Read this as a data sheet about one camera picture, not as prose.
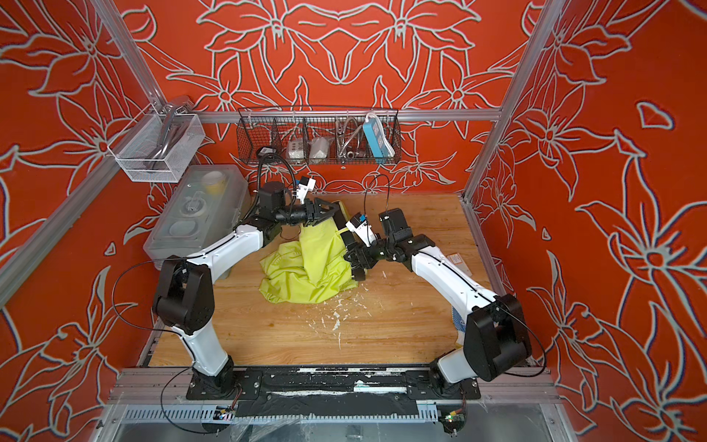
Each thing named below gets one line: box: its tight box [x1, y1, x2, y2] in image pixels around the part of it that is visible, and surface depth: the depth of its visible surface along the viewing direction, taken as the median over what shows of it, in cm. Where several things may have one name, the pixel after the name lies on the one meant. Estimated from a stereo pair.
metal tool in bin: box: [146, 101, 190, 170], surface depth 85 cm
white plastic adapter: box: [309, 136, 330, 163], surface depth 95 cm
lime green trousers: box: [259, 218, 359, 305], surface depth 86 cm
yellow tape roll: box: [201, 171, 228, 195], surface depth 102 cm
